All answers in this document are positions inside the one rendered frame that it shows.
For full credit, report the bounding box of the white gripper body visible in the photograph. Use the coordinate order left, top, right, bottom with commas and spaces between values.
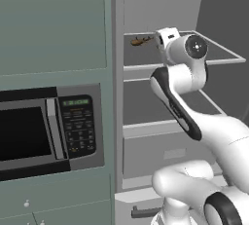
154, 30, 167, 55

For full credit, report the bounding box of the glass fridge shelf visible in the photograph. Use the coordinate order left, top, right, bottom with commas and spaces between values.
123, 77, 226, 131
123, 29, 247, 72

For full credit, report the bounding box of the brown fish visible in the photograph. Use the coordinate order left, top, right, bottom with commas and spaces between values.
129, 35, 156, 48

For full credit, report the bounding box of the grey fridge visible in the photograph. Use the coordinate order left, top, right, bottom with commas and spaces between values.
111, 0, 249, 225

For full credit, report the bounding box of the grey fridge crisper drawer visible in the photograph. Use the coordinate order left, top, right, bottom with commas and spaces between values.
123, 127, 219, 180

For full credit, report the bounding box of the green cupboard door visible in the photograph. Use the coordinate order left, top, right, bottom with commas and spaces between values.
0, 0, 108, 76

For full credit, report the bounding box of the black microwave door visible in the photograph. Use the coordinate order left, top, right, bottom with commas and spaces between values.
0, 97, 70, 172

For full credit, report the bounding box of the grey microwave oven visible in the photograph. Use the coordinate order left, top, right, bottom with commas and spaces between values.
0, 83, 106, 182

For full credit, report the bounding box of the grey freezer drawer front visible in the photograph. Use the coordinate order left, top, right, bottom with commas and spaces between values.
114, 173, 228, 225

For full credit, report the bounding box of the green drawer front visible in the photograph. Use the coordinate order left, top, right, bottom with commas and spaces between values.
0, 172, 113, 220

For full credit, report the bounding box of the silver microwave door handle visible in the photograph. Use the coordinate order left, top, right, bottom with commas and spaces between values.
46, 97, 65, 161

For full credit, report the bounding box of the dark freezer drawer handle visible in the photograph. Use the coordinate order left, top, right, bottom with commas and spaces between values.
130, 205, 164, 219

